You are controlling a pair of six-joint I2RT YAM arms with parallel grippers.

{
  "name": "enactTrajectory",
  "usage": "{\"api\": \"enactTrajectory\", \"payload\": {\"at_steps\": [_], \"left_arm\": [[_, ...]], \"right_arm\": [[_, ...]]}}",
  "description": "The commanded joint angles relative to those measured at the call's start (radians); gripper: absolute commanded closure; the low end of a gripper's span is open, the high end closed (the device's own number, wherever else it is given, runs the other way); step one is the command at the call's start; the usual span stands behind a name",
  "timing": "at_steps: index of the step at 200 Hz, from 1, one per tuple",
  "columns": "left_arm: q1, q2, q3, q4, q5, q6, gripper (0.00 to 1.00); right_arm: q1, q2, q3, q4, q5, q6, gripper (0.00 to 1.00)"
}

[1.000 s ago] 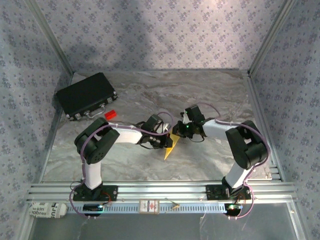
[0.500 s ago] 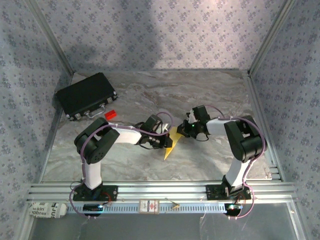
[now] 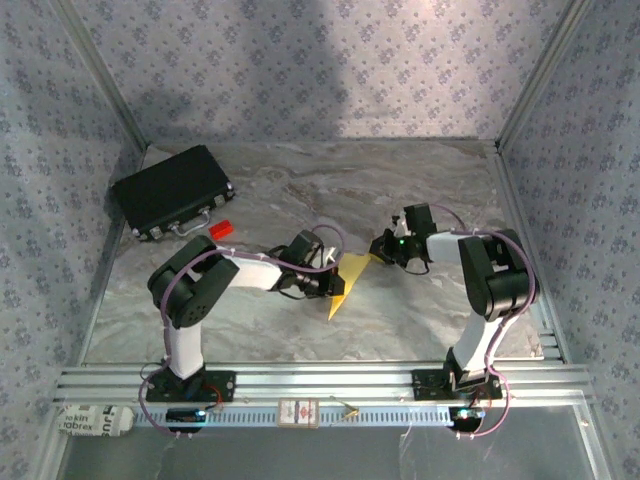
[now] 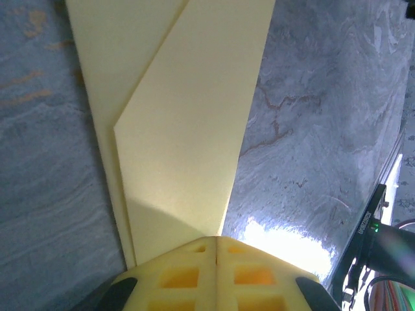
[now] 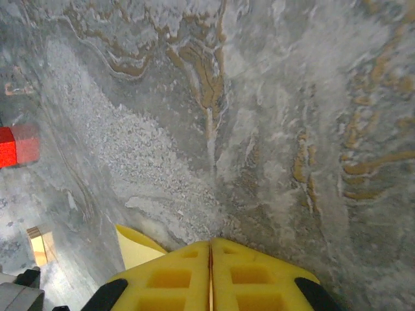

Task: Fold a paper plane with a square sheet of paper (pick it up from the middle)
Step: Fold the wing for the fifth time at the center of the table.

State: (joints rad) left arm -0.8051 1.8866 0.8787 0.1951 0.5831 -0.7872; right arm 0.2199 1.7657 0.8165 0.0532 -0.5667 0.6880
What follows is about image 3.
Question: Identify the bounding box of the small label card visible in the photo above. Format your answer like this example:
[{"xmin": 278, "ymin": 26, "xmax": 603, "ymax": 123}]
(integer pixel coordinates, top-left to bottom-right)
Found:
[{"xmin": 277, "ymin": 398, "xmax": 320, "ymax": 430}]

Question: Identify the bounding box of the aluminium side rail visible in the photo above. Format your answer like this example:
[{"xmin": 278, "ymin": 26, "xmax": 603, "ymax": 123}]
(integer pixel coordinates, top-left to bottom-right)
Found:
[
  {"xmin": 489, "ymin": 142, "xmax": 571, "ymax": 364},
  {"xmin": 73, "ymin": 144, "xmax": 150, "ymax": 366}
]

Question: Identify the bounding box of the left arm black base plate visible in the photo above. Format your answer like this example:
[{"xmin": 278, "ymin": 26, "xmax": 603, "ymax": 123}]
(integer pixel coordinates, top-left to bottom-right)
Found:
[{"xmin": 144, "ymin": 370, "xmax": 237, "ymax": 404}]

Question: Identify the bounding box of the red block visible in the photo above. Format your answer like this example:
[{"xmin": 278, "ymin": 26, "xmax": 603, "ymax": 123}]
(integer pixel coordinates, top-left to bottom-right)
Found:
[{"xmin": 208, "ymin": 218, "xmax": 235, "ymax": 241}]

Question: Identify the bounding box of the aluminium corner post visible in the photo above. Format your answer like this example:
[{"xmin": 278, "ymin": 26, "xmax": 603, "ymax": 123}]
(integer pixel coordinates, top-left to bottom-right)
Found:
[
  {"xmin": 496, "ymin": 0, "xmax": 597, "ymax": 149},
  {"xmin": 52, "ymin": 0, "xmax": 150, "ymax": 149}
]

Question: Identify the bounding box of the small brass clip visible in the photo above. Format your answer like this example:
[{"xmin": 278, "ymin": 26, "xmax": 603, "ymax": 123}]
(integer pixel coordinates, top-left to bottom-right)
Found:
[{"xmin": 329, "ymin": 396, "xmax": 360, "ymax": 420}]

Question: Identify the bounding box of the slotted grey cable duct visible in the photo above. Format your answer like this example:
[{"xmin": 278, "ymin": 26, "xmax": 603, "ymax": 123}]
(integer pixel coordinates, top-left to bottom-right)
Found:
[{"xmin": 132, "ymin": 403, "xmax": 454, "ymax": 429}]

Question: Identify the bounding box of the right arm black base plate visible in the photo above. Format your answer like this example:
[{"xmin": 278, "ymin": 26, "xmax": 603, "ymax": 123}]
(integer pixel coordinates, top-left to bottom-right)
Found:
[{"xmin": 412, "ymin": 369, "xmax": 503, "ymax": 401}]

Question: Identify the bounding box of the black briefcase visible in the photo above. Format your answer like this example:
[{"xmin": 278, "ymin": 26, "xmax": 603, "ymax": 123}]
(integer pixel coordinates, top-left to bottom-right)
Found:
[{"xmin": 110, "ymin": 144, "xmax": 236, "ymax": 244}]

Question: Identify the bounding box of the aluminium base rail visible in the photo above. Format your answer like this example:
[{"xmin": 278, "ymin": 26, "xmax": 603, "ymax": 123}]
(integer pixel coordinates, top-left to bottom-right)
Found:
[{"xmin": 53, "ymin": 363, "xmax": 596, "ymax": 405}]

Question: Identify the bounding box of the yellow cloth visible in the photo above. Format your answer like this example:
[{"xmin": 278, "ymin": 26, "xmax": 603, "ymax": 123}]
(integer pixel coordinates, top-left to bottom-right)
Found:
[{"xmin": 326, "ymin": 252, "xmax": 375, "ymax": 321}]

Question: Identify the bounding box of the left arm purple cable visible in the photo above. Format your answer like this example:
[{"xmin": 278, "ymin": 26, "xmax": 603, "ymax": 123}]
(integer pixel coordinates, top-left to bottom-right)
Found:
[{"xmin": 139, "ymin": 223, "xmax": 347, "ymax": 442}]

